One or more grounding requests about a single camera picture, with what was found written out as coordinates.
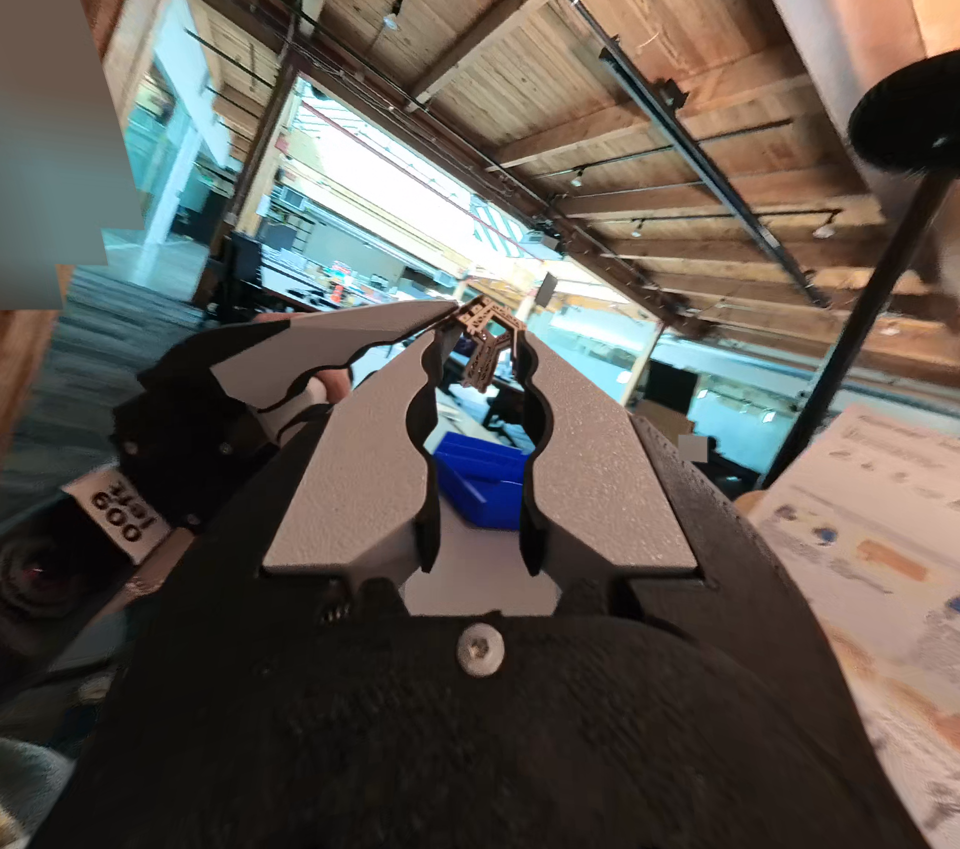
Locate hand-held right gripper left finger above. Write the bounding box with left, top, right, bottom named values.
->
left=261, top=328, right=453, bottom=615

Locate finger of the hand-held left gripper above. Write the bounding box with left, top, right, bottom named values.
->
left=257, top=393, right=336, bottom=450
left=212, top=299, right=460, bottom=412

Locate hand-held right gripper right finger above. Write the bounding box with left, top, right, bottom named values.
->
left=513, top=330, right=697, bottom=615

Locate wooden lattice arch piece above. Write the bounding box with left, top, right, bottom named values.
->
left=453, top=297, right=520, bottom=393

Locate person's left hand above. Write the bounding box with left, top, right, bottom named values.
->
left=309, top=367, right=355, bottom=409

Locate black office chair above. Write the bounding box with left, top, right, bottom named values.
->
left=212, top=230, right=264, bottom=325

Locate black and beige board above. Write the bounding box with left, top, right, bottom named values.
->
left=633, top=360, right=700, bottom=445

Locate blue plastic storage bin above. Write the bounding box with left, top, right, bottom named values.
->
left=433, top=430, right=531, bottom=532

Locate instruction sheet with yellow pictures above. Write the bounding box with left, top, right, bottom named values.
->
left=750, top=402, right=960, bottom=849

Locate black stand pole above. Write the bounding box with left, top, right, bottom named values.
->
left=761, top=50, right=960, bottom=494

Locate black ceiling track rail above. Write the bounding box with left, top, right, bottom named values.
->
left=598, top=45, right=831, bottom=310

